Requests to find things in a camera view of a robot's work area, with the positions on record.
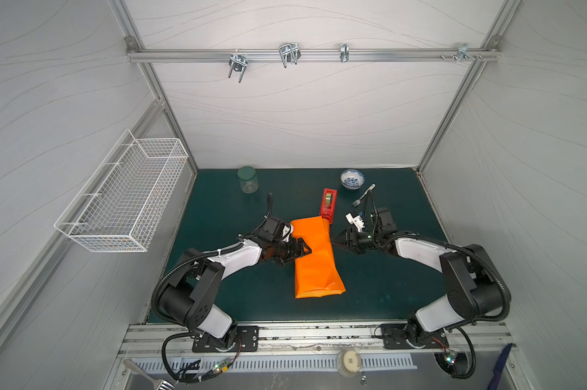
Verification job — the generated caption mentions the orange wrapping paper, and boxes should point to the orange wrapping paper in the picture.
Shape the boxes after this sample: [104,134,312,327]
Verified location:
[291,216,346,299]

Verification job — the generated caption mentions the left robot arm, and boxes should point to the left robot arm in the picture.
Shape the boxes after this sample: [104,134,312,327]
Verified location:
[150,215,312,349]

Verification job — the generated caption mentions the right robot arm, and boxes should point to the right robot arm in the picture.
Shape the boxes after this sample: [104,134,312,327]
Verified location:
[332,208,511,349]

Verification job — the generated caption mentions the red tape dispenser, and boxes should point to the red tape dispenser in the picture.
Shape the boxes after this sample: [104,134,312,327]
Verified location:
[320,188,337,224]

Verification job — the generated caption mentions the silver fork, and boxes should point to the silver fork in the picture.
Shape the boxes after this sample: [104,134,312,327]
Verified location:
[352,184,376,207]

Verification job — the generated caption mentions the green table mat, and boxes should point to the green table mat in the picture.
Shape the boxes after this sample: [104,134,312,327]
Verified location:
[168,168,445,322]

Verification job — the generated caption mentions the blue white ceramic bowl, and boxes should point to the blue white ceramic bowl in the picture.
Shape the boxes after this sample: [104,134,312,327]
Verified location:
[340,168,365,190]

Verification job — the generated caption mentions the green lid glass jar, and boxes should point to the green lid glass jar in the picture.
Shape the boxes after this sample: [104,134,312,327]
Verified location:
[237,166,259,194]

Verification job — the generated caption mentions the round white puck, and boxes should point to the round white puck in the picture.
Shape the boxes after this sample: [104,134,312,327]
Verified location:
[337,349,363,378]

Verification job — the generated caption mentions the left metal clamp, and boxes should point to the left metal clamp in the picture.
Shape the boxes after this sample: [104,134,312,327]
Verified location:
[228,54,248,83]

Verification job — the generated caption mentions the metal clamp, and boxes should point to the metal clamp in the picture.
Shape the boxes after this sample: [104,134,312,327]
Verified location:
[228,54,248,83]
[278,42,301,68]

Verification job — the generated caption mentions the middle metal clamp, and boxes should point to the middle metal clamp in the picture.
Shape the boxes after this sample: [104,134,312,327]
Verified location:
[278,42,301,68]

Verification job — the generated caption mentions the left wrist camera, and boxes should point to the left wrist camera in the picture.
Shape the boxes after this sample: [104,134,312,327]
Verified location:
[281,224,294,242]

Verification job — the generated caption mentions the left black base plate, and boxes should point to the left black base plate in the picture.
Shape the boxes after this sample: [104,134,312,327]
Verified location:
[192,323,259,353]

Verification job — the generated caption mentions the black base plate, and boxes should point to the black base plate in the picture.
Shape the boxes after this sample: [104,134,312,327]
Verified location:
[380,322,449,350]
[192,323,259,353]

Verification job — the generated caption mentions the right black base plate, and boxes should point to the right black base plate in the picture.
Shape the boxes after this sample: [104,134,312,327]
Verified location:
[380,322,449,350]

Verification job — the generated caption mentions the right base cable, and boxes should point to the right base cable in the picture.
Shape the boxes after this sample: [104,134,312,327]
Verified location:
[432,325,479,380]

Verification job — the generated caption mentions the white wire basket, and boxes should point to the white wire basket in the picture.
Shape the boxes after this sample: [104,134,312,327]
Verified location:
[54,129,189,253]

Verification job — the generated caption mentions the blue handled tool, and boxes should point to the blue handled tool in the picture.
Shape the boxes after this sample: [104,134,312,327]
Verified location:
[487,343,514,390]

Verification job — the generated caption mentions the aluminium cross rail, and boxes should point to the aluminium cross rail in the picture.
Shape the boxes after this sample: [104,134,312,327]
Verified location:
[128,46,502,63]

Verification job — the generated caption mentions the right metal bracket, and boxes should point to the right metal bracket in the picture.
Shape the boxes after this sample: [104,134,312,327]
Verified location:
[439,44,484,63]

